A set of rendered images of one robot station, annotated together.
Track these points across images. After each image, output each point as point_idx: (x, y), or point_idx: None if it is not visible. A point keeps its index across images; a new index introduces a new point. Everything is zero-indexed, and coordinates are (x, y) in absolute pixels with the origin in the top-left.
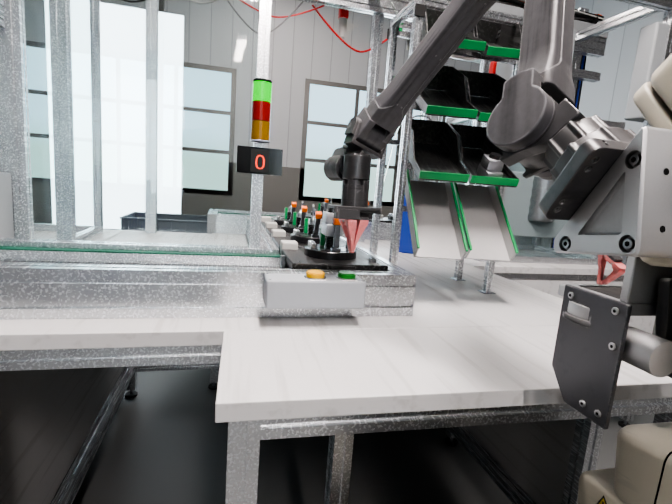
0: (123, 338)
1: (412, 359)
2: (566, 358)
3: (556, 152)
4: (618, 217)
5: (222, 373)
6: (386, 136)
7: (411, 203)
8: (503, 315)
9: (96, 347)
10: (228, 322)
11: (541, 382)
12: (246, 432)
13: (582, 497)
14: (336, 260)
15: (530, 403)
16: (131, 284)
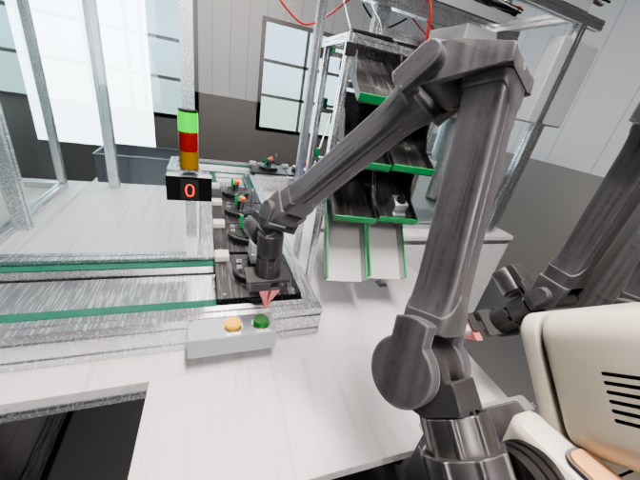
0: (51, 400)
1: (304, 415)
2: (414, 478)
3: (430, 442)
4: None
5: (132, 469)
6: (298, 219)
7: (327, 231)
8: (388, 325)
9: (26, 410)
10: (156, 363)
11: (398, 443)
12: None
13: None
14: None
15: (387, 463)
16: (57, 343)
